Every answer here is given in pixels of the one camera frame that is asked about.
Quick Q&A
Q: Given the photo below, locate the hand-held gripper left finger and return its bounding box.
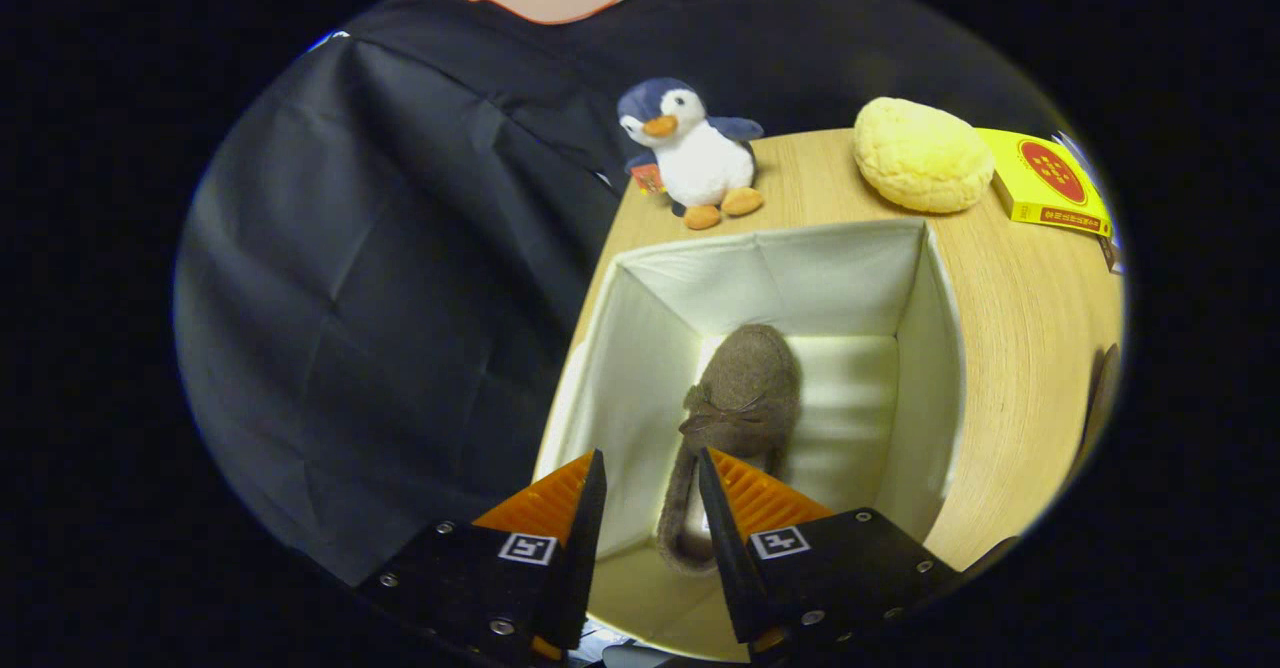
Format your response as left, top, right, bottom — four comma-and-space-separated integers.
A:
355, 448, 609, 664

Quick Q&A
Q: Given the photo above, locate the yellow round plush bun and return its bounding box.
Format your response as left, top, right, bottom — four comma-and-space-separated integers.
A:
853, 97, 996, 214

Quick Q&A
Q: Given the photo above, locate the brown woven storage box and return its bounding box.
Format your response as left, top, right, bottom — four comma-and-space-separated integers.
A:
533, 218, 966, 664

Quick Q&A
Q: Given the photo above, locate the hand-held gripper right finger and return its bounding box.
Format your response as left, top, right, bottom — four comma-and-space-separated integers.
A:
697, 446, 966, 661

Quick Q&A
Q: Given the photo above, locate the yellow book with red circle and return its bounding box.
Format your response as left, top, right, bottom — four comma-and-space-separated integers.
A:
975, 128, 1114, 239

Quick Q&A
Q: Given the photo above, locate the penguin plush toy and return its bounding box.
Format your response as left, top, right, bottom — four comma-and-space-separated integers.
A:
617, 78, 766, 231

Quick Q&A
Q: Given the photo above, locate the black backdrop cloth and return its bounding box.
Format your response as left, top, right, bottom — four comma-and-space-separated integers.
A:
175, 0, 1071, 589

